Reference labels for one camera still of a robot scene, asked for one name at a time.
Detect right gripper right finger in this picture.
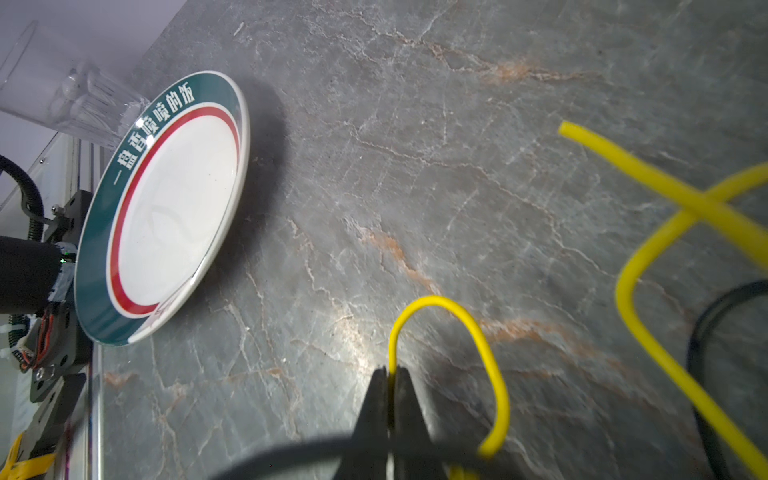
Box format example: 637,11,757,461
392,367,447,480

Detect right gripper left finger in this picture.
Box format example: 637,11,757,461
334,368,389,479

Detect black cable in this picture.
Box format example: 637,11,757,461
685,278,768,480

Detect yellow cable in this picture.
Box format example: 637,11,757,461
386,119,768,480

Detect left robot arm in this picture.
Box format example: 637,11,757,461
1,156,92,403

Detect green rimmed white plate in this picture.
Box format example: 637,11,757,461
74,70,251,346

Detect clear drinking glass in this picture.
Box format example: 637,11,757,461
1,21,150,149

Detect yellow handled pliers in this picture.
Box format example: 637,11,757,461
1,434,56,480

